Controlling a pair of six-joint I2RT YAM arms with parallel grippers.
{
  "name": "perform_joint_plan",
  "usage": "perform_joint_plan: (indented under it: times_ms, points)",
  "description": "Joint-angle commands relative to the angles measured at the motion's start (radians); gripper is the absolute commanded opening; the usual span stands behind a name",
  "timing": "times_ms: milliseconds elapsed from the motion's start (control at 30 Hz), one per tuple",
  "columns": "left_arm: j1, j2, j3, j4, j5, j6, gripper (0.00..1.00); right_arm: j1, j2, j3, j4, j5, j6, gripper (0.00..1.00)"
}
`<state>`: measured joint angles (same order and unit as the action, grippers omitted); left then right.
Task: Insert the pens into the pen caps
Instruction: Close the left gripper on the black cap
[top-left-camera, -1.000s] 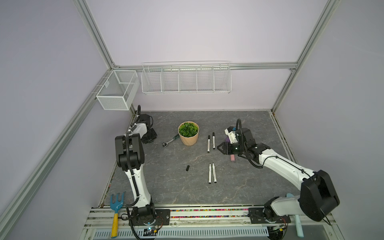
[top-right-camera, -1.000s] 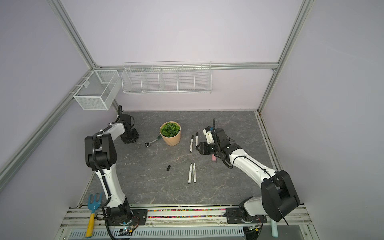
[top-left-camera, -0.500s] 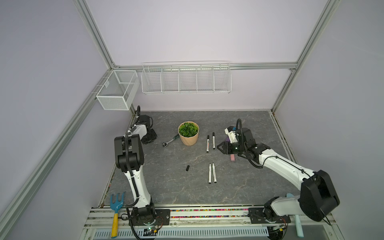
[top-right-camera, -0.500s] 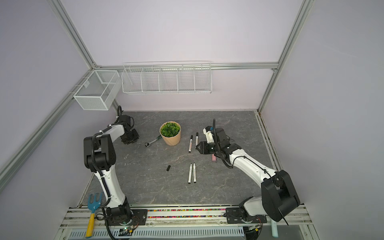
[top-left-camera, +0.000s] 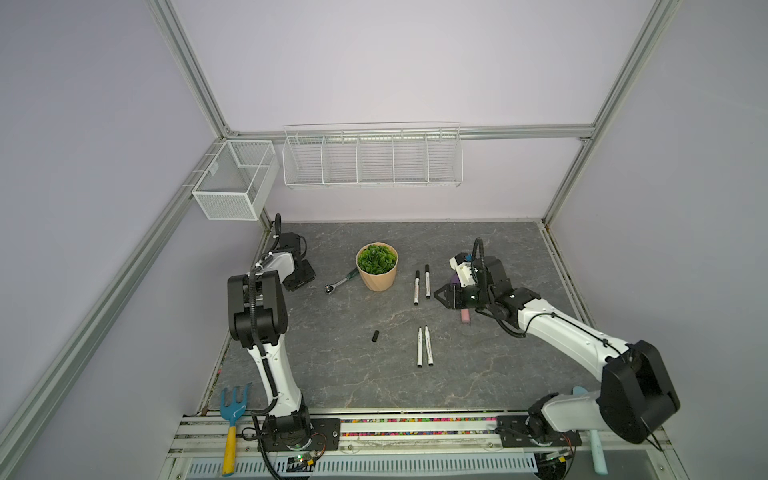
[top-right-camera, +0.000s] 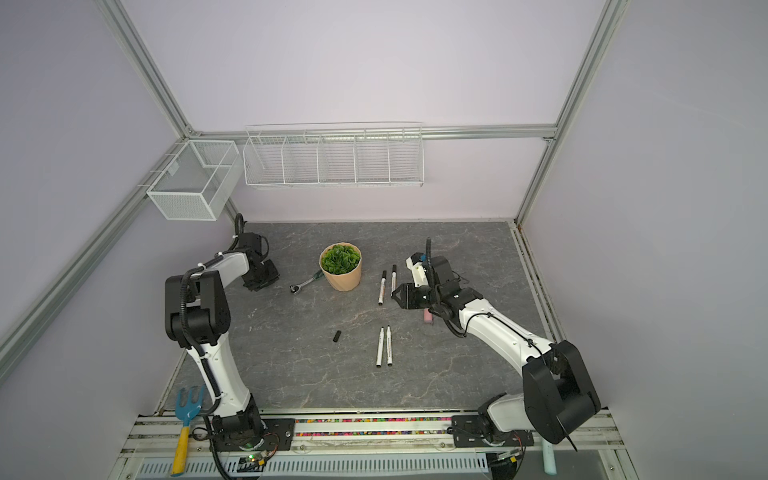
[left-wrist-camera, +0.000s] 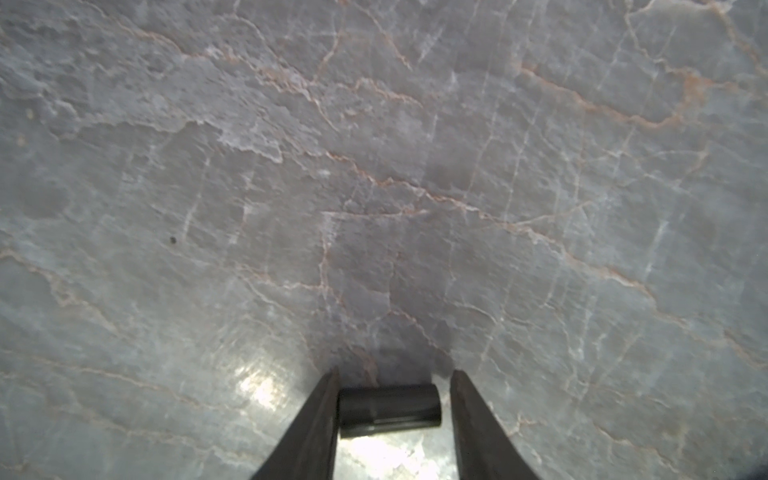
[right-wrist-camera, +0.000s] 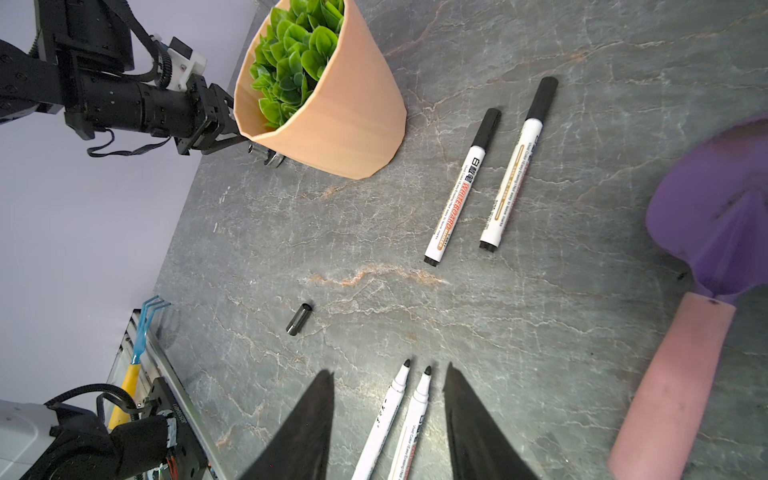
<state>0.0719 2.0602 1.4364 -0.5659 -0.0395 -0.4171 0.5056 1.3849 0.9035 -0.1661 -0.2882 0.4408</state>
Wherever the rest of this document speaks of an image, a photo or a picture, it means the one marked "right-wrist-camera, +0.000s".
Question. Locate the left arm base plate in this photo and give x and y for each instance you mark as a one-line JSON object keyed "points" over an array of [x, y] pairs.
{"points": [[187, 458]]}

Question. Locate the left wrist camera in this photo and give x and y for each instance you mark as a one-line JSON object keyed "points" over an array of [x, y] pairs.
{"points": [[177, 64]]}

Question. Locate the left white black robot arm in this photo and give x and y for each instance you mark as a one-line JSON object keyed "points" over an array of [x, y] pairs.
{"points": [[96, 63]]}

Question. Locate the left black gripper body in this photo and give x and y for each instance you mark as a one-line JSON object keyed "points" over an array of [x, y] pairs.
{"points": [[198, 119]]}

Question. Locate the yellow handled blue tool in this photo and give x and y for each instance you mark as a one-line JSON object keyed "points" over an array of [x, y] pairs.
{"points": [[147, 312]]}

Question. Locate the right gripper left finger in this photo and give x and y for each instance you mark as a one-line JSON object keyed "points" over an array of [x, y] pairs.
{"points": [[300, 449]]}

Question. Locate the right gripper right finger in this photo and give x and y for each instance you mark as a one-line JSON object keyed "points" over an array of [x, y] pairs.
{"points": [[478, 448]]}

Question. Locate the white marker pen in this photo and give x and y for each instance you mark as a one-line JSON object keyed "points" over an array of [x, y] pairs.
{"points": [[461, 189], [382, 425], [511, 184], [408, 439]]}

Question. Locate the silver wrench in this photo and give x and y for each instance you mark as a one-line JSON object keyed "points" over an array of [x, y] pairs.
{"points": [[268, 157]]}

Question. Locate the potted green plant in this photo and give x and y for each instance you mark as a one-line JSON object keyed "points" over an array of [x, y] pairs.
{"points": [[354, 122]]}

